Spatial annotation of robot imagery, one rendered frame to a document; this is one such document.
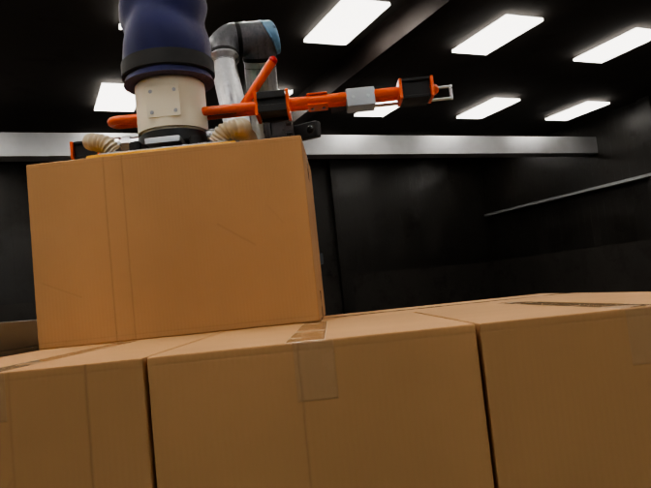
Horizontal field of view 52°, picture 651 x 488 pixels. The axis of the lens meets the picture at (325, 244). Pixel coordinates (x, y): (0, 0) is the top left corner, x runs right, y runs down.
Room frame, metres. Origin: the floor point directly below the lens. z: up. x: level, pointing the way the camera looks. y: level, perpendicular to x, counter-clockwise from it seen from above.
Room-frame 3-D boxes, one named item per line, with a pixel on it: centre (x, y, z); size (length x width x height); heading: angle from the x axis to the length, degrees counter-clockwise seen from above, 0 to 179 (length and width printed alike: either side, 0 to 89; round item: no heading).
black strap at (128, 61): (1.61, 0.34, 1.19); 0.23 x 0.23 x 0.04
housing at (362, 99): (1.61, -0.12, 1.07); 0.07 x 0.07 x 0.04; 0
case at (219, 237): (1.61, 0.32, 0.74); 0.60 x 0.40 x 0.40; 89
